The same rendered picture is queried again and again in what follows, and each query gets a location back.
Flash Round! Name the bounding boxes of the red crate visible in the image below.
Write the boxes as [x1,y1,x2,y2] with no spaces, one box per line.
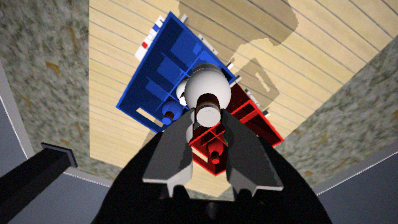
[189,83,284,176]

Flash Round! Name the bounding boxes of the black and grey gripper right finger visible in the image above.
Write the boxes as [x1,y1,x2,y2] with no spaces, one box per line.
[220,108,332,224]

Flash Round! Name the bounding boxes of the white paper pick list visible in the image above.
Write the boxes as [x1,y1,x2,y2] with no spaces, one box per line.
[135,15,164,61]

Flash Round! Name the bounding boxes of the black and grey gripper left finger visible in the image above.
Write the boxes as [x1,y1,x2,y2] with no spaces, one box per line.
[94,107,196,224]

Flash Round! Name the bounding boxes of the white bottle with grey label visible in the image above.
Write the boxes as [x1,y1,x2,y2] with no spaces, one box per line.
[176,76,189,105]
[184,63,231,127]

